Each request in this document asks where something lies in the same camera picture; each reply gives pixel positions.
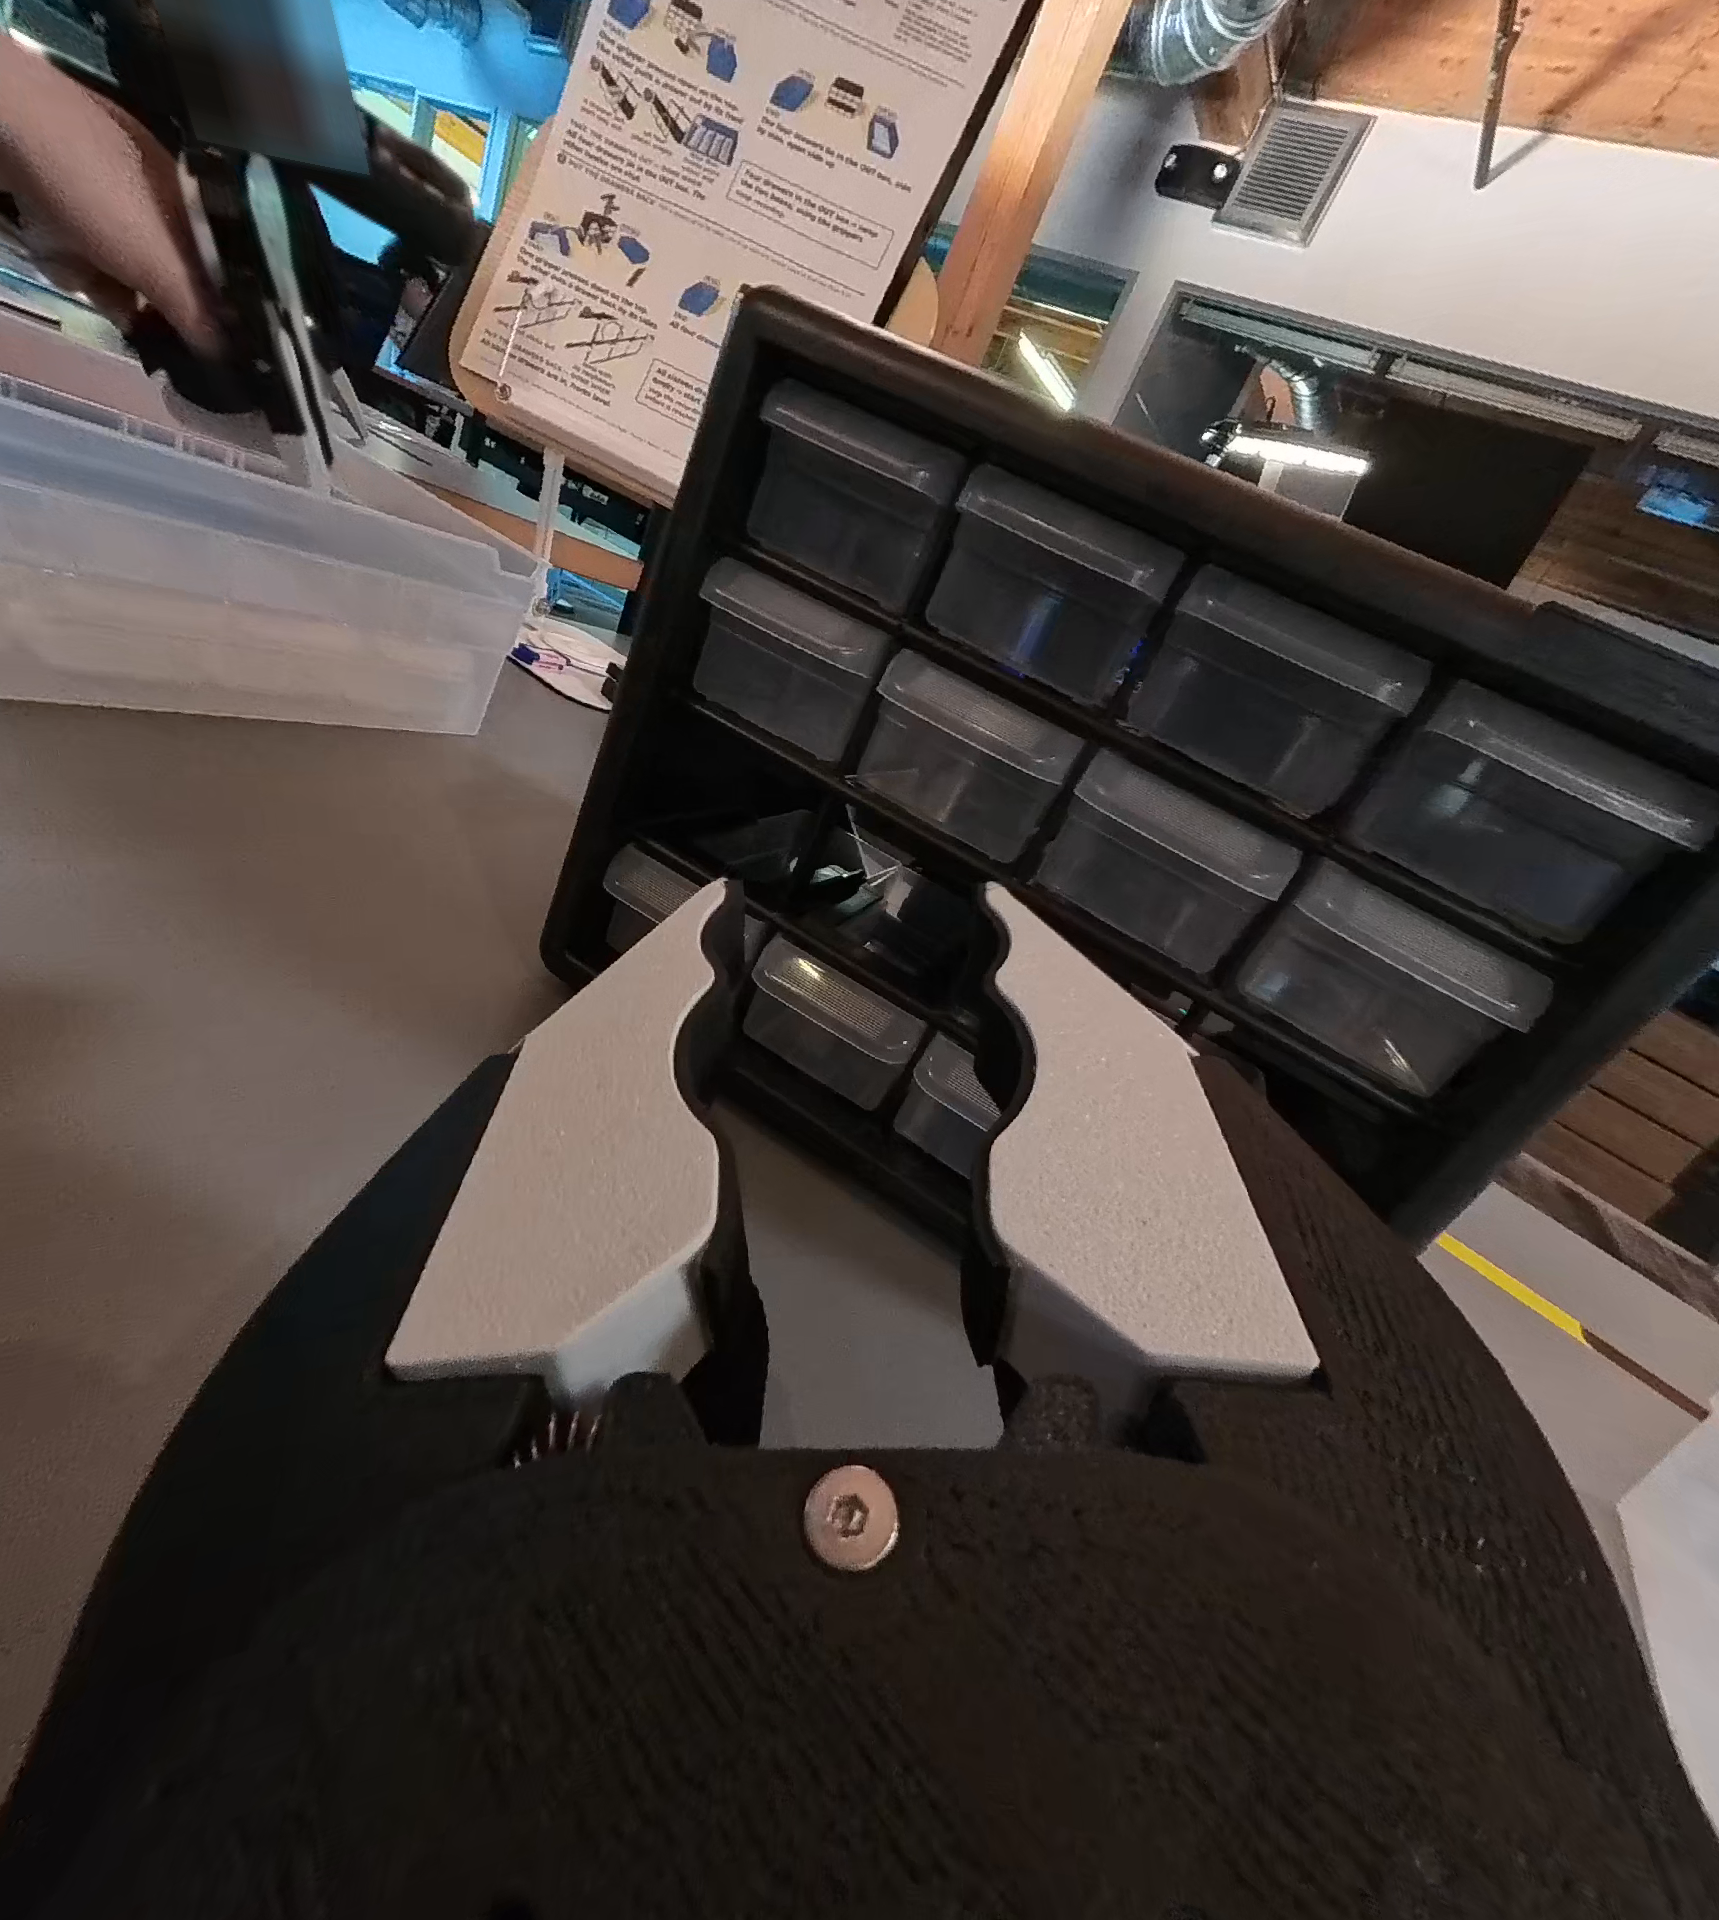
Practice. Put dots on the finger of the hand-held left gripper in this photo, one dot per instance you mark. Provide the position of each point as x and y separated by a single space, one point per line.
293 301

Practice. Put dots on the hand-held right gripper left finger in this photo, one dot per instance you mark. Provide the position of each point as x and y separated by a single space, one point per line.
574 1201

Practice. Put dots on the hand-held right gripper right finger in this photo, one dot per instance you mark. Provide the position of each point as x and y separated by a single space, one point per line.
1144 1215

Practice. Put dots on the large clear plastic bin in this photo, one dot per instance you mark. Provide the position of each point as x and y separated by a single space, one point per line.
199 601

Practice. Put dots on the rows of clear cabinet drawers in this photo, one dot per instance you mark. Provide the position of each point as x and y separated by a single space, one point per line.
1054 585

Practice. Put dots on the black drawer cabinet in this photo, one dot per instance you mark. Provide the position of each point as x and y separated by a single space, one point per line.
1550 660

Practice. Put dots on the person's left hand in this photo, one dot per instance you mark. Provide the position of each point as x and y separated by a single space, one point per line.
79 181

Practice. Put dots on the white flat pad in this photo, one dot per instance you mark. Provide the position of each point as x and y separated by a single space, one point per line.
566 668

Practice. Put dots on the instruction sheet board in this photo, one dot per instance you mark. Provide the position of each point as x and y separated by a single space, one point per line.
740 224

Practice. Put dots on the wooden support post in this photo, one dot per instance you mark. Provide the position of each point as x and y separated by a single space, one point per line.
1040 151

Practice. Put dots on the small black wall camera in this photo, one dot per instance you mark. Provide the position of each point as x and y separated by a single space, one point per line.
1196 168

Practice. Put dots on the silver ventilation duct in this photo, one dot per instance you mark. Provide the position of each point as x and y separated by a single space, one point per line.
1196 39

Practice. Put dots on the white wall vent grille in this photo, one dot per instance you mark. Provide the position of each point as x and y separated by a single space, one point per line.
1294 173

